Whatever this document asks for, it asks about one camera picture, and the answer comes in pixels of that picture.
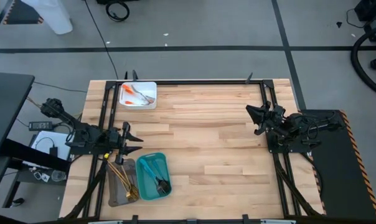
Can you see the black caster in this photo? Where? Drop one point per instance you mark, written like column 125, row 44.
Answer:
column 16, row 203

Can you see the small black charger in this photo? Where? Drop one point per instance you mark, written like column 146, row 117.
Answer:
column 53, row 151

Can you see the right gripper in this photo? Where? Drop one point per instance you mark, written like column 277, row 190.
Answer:
column 273, row 121

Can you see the yellow-striped black floor mat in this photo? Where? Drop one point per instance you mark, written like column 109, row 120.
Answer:
column 340, row 174

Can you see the black desk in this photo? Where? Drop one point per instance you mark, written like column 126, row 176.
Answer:
column 7, row 109

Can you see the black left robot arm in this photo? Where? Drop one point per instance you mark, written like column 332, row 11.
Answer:
column 76, row 127

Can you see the white paper sheet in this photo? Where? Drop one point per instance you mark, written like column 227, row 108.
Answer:
column 62, row 141

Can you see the white bagged trash bin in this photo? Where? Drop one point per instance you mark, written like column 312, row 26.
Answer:
column 51, row 15

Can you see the black equipment case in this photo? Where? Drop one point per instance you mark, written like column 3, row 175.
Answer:
column 374, row 18

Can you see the black power adapter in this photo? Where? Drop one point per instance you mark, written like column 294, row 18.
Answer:
column 40, row 125

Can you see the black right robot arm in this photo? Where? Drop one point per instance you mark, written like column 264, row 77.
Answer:
column 303, row 127

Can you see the orange-striped black floor mat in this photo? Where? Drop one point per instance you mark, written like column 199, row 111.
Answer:
column 20, row 15

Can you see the black aluminium table frame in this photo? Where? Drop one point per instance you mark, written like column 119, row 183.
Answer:
column 206, row 82

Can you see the clear plastic cup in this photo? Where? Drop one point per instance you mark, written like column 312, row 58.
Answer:
column 58, row 175

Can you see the teal plastic bin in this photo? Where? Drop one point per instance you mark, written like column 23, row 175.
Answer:
column 144, row 186

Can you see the grey translucent plastic bin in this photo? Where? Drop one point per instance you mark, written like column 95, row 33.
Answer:
column 116, row 193

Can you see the black support beam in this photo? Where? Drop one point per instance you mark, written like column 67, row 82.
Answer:
column 35, row 155

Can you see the white plastic bin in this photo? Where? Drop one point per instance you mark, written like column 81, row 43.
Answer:
column 150, row 90

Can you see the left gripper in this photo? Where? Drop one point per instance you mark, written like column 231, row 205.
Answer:
column 119, row 140

